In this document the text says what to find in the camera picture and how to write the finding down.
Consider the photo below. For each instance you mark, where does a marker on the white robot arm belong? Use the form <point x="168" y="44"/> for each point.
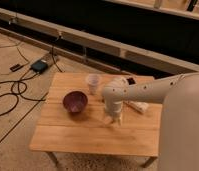
<point x="179" y="126"/>

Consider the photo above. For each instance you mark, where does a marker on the black smartphone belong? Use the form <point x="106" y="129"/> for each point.
<point x="131" y="80"/>

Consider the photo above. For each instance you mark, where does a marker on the wooden table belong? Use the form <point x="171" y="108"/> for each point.
<point x="58" y="131"/>

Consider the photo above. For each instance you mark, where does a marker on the purple bowl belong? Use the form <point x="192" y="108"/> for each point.
<point x="75" y="101"/>

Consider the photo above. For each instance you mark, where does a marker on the black power adapter box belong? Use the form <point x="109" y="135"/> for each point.
<point x="39" y="66"/>

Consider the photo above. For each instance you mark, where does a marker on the long wooden shelf rail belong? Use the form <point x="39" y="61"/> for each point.
<point x="138" y="55"/>

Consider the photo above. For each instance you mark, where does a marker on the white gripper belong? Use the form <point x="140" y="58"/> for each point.
<point x="114" y="109"/>

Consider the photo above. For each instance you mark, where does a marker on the clear plastic cup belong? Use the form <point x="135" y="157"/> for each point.
<point x="93" y="81"/>

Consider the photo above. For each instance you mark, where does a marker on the small black device on floor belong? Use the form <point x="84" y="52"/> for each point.
<point x="16" y="67"/>

